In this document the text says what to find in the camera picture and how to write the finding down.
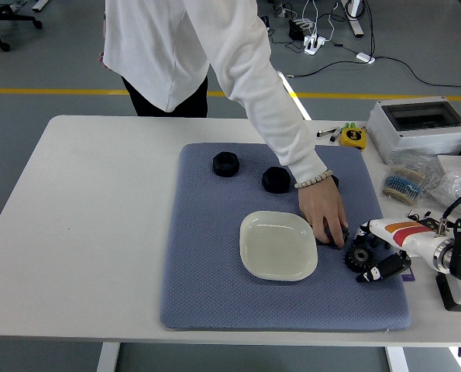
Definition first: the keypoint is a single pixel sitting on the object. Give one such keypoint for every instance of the person's left hand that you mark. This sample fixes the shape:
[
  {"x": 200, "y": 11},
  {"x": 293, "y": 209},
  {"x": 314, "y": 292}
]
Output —
[{"x": 321, "y": 205}]

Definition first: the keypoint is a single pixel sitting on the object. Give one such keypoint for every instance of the person's right hand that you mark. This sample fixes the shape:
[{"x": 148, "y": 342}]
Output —
[{"x": 102, "y": 58}]

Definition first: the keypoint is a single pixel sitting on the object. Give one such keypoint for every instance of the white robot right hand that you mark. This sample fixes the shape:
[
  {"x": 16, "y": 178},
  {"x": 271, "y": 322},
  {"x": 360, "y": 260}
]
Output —
[{"x": 404, "y": 234}]

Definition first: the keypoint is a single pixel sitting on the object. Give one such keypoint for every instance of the small black gear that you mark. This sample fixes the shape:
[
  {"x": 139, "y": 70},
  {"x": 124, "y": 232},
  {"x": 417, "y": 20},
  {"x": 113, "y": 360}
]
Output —
[{"x": 346, "y": 233}]

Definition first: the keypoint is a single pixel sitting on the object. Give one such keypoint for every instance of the large black gear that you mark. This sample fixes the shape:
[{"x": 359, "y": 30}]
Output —
[{"x": 360, "y": 256}]

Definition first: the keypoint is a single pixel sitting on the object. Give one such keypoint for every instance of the person's left forearm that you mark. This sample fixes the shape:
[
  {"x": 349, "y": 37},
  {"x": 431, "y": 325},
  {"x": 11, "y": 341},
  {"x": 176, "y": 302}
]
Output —
[{"x": 284, "y": 128}]

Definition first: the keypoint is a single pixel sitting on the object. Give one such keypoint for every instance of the small black hex nut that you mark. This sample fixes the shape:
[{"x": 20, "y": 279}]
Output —
[{"x": 335, "y": 181}]

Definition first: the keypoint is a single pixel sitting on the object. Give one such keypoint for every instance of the large black hex nut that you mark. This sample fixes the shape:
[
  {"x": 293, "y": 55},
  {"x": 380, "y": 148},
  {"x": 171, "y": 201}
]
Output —
[
  {"x": 269, "y": 185},
  {"x": 218, "y": 168}
]

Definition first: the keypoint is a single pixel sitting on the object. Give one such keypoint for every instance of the flat white box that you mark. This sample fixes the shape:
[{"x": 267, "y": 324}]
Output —
[{"x": 456, "y": 162}]

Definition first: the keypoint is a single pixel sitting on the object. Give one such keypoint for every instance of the black electronic box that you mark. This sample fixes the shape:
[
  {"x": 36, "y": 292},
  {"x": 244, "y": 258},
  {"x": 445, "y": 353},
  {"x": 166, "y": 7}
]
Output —
[{"x": 267, "y": 25}]

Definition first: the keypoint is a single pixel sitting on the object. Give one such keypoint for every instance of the purple card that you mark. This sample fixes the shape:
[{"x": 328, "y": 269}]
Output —
[{"x": 409, "y": 276}]

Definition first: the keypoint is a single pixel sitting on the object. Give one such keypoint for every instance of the bag of blue resistors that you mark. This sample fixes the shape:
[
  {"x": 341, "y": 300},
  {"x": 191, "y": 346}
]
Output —
[{"x": 402, "y": 185}]

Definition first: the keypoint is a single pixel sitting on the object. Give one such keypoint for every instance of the person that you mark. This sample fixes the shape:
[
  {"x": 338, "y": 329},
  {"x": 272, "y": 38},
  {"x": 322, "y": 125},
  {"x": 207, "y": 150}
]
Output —
[{"x": 156, "y": 46}]

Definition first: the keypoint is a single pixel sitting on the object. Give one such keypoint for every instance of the white square dish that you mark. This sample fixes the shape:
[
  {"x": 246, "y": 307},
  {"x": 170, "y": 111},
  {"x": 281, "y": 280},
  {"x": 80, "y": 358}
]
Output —
[{"x": 276, "y": 248}]

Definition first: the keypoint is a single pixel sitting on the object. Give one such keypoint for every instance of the clear bag of small parts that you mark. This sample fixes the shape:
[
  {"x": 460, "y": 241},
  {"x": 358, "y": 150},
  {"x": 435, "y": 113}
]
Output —
[{"x": 453, "y": 186}]

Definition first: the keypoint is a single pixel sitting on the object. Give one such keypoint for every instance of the silver pocket tool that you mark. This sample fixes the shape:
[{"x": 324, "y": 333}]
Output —
[{"x": 325, "y": 133}]

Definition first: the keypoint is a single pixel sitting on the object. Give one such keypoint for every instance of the yellow tape measure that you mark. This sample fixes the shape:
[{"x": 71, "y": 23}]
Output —
[{"x": 352, "y": 137}]

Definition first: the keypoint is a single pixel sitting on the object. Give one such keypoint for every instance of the white desk foot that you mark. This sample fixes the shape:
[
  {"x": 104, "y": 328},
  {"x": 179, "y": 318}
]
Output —
[{"x": 41, "y": 4}]

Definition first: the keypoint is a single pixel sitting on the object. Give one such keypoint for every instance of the blue-grey textured mat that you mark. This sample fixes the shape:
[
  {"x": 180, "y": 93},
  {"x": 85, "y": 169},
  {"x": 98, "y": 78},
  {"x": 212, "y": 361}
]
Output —
[{"x": 214, "y": 271}]

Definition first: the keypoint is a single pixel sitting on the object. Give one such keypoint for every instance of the white table leg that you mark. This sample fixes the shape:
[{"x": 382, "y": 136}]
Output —
[
  {"x": 108, "y": 358},
  {"x": 396, "y": 360}
]

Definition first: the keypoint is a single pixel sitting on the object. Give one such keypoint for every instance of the white power adapter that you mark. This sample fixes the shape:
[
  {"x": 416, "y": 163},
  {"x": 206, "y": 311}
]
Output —
[{"x": 365, "y": 57}]

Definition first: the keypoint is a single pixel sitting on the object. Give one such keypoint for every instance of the white power strip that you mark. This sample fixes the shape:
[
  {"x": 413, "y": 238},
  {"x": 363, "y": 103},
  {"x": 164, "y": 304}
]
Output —
[{"x": 313, "y": 44}]

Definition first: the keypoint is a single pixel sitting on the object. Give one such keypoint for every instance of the white desk leg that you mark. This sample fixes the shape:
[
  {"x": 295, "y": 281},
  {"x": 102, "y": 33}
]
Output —
[{"x": 355, "y": 23}]

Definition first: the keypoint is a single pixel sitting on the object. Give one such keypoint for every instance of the grey electrical enclosure box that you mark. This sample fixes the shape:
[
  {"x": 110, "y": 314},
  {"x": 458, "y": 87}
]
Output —
[{"x": 385, "y": 131}]

